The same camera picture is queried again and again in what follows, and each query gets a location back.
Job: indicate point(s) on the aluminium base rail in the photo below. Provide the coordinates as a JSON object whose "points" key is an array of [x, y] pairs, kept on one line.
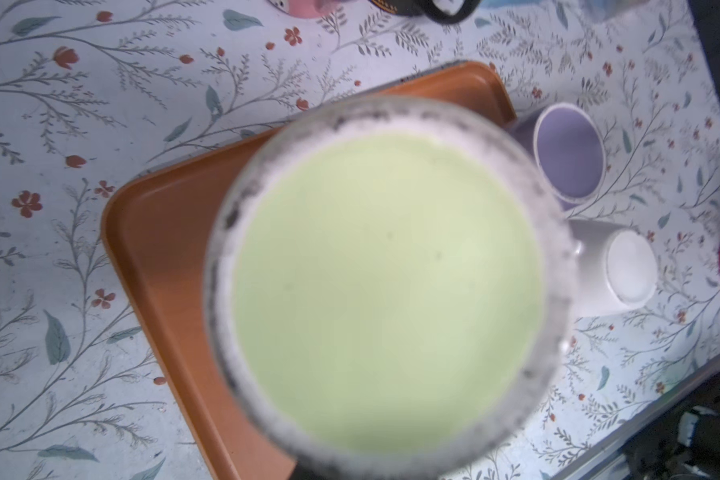
{"points": [[607, 452]]}

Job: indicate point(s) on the white mug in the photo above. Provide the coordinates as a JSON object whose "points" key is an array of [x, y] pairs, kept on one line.
{"points": [[617, 268]]}

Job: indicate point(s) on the light green mug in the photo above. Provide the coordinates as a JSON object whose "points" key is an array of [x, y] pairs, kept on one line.
{"points": [[388, 288]]}

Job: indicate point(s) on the orange wooden tray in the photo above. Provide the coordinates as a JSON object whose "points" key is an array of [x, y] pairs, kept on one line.
{"points": [[155, 230]]}

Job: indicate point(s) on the black mug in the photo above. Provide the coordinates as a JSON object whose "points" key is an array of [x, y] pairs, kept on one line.
{"points": [[428, 9]]}

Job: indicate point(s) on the purple mug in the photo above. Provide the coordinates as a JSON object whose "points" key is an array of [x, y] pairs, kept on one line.
{"points": [[566, 148]]}

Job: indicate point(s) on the pink mug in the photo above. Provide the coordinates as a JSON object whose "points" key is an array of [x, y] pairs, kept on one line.
{"points": [[307, 9]]}

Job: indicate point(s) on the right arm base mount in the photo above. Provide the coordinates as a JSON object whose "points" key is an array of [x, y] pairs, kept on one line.
{"points": [[684, 442]]}

